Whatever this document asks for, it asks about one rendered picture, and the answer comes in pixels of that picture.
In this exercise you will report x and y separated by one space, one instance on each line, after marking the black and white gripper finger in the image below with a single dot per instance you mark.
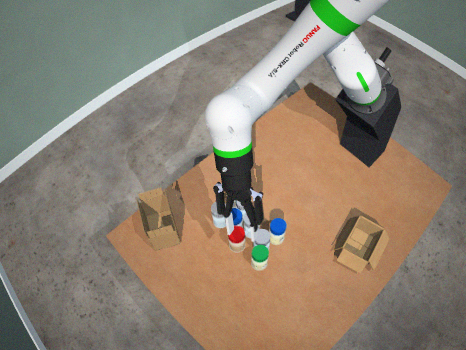
225 211
255 216

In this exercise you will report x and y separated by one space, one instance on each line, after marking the white bottle with red cap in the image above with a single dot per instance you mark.
236 238

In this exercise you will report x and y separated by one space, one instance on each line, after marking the white bottle with grey cap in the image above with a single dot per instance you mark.
263 238
219 223

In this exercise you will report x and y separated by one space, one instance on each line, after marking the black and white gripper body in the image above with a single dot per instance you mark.
235 183

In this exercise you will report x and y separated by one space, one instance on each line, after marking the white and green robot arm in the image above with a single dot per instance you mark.
320 26

